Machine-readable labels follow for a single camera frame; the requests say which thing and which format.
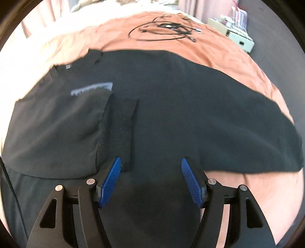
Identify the tangled black cable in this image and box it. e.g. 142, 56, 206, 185
129, 14, 202, 44

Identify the orange bed blanket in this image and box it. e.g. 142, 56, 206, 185
0, 11, 298, 248

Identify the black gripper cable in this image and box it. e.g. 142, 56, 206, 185
0, 155, 28, 242

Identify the black sweatshirt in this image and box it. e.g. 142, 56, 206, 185
1, 49, 305, 248

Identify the pink curtain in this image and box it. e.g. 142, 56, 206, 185
178, 0, 239, 25
21, 0, 72, 37

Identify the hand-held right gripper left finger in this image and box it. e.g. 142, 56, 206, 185
26, 156, 123, 248

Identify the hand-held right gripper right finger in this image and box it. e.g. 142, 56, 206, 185
181, 156, 277, 248

